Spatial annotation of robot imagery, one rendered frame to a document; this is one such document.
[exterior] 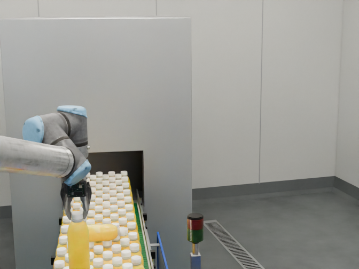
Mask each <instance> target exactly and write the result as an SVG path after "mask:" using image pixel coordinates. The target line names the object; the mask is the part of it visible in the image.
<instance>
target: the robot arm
mask: <svg viewBox="0 0 359 269"><path fill-rule="evenodd" d="M57 111H58V112H55V113H50V114H45V115H40V116H34V117H32V118H29V119H27V120H26V121H25V123H24V125H23V128H22V135H23V140H22V139H16V138H11V137H5V136H0V172H8V173H20V174H27V175H39V176H51V177H56V178H62V179H63V183H62V187H61V191H60V196H61V199H62V201H63V206H64V210H65V213H66V216H67V218H68V219H69V220H70V219H71V214H72V213H71V207H72V206H71V202H72V199H73V197H80V200H81V201H82V203H83V205H82V208H83V218H84V219H86V217H87V215H88V212H89V206H90V200H91V195H92V190H91V186H90V182H87V179H88V178H87V177H86V175H87V174H88V173H89V172H90V170H91V164H90V163H89V162H88V159H86V158H87V157H88V150H89V149H90V146H88V129H87V118H88V117H87V111H86V109H85V108H84V107H82V106H59V107H58V108H57Z"/></svg>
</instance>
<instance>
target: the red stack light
mask: <svg viewBox="0 0 359 269"><path fill-rule="evenodd" d="M203 227H204V218H203V219H201V220H190V219H188V218H187V228H188V229H190V230H201V229H203Z"/></svg>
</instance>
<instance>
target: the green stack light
mask: <svg viewBox="0 0 359 269"><path fill-rule="evenodd" d="M187 240H188V241H190V242H201V241H203V240H204V228H203V229H201V230H190V229H188V228H187Z"/></svg>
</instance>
